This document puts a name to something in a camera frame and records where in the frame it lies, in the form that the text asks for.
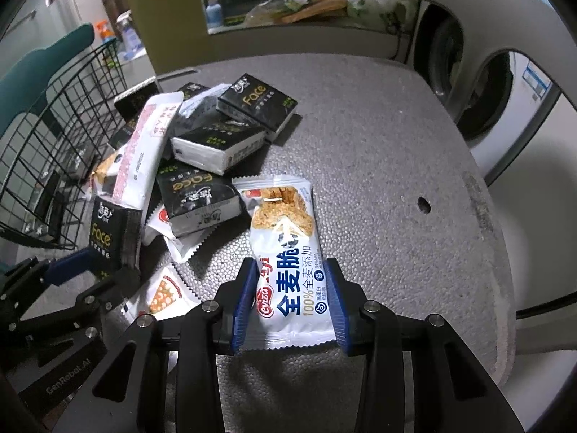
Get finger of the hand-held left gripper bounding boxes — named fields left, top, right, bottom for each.
left=11, top=267, right=141, bottom=339
left=2, top=247, right=106, bottom=301

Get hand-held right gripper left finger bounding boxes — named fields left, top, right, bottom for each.
left=54, top=257, right=260, bottom=433

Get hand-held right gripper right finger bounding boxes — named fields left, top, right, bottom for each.
left=323, top=257, right=526, bottom=433

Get black pocket tissue packet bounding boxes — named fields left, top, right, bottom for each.
left=88, top=198, right=142, bottom=276

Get white orange snack packet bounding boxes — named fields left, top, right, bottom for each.
left=143, top=203, right=216, bottom=263
left=122, top=264, right=201, bottom=325

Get white cracker snack packet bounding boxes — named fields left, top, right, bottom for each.
left=246, top=175, right=336, bottom=351
left=90, top=151, right=122, bottom=199
left=232, top=176, right=280, bottom=217

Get black wire basket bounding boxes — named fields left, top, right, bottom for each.
left=0, top=38, right=129, bottom=251

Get pink white wipes packet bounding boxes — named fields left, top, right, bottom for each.
left=110, top=91, right=185, bottom=210

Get white packets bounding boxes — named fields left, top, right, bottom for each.
left=106, top=73, right=298, bottom=238

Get teal plastic chair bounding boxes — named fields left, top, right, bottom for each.
left=0, top=23, right=96, bottom=136

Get orange spray bottle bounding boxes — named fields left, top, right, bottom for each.
left=94, top=20, right=113, bottom=48

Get clear spray bottle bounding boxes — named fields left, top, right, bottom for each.
left=116, top=13, right=147, bottom=52

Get white fridge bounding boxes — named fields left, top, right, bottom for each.
left=67, top=0, right=106, bottom=37

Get blue bottle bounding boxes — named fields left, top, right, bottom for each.
left=205, top=0, right=225, bottom=29

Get white washing machine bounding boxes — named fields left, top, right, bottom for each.
left=417, top=0, right=566, bottom=176

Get clear plastic bag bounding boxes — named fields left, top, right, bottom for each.
left=246, top=0, right=350, bottom=25

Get white green plastic bag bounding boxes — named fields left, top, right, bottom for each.
left=338, top=0, right=420, bottom=32

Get grey plastic chair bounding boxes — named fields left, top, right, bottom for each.
left=349, top=0, right=577, bottom=330

